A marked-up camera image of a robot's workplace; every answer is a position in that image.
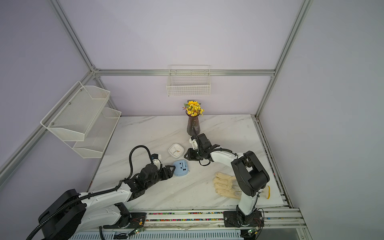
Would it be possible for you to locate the light blue alarm clock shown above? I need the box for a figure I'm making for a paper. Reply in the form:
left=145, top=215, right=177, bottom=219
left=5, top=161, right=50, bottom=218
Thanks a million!
left=173, top=160, right=189, bottom=177

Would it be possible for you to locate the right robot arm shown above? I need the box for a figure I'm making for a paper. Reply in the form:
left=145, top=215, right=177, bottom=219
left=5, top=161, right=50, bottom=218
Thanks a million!
left=184, top=134, right=270, bottom=217

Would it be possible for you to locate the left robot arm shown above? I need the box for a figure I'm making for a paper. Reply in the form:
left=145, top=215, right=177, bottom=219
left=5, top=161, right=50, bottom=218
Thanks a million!
left=37, top=164, right=176, bottom=240

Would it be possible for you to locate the dark glass vase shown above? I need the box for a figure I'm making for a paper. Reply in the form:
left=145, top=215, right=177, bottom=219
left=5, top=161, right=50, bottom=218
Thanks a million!
left=186, top=112, right=201, bottom=136

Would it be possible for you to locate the yellow flower bouquet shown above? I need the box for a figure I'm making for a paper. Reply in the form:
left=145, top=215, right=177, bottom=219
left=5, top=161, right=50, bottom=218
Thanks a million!
left=183, top=101, right=205, bottom=117

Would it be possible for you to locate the cream work glove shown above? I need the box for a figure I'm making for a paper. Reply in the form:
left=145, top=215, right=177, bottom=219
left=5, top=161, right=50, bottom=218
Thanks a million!
left=213, top=172, right=271, bottom=200

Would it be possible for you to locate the white two-tier mesh shelf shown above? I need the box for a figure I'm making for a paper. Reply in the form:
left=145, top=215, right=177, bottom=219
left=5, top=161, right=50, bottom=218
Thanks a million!
left=41, top=82, right=122, bottom=159

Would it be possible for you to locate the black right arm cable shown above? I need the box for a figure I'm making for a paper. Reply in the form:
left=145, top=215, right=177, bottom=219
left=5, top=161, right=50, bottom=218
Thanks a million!
left=191, top=127, right=239, bottom=167

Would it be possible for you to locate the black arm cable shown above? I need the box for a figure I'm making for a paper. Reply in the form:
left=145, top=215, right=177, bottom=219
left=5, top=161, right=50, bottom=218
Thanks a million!
left=25, top=145, right=154, bottom=240
left=191, top=127, right=239, bottom=167

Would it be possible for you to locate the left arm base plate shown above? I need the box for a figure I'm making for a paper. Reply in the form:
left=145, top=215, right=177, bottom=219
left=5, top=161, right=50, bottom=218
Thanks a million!
left=103, top=211, right=147, bottom=229

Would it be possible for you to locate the white wire wall basket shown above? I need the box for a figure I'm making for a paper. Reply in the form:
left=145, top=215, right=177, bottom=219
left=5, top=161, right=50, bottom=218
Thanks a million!
left=166, top=65, right=211, bottom=97

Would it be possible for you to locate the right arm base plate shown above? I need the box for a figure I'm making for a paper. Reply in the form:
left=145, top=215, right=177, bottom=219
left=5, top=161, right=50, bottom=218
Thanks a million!
left=223, top=211, right=264, bottom=228

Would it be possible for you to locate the aluminium front rail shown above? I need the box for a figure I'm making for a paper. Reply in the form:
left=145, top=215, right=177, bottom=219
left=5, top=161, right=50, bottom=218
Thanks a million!
left=70, top=208, right=312, bottom=240

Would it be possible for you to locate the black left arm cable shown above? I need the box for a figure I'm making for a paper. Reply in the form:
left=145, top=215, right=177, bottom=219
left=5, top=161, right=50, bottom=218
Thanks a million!
left=25, top=145, right=154, bottom=240

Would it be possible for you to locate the aluminium frame profile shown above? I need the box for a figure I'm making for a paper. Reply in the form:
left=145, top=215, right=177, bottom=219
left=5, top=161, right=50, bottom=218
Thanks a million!
left=1, top=1, right=304, bottom=223

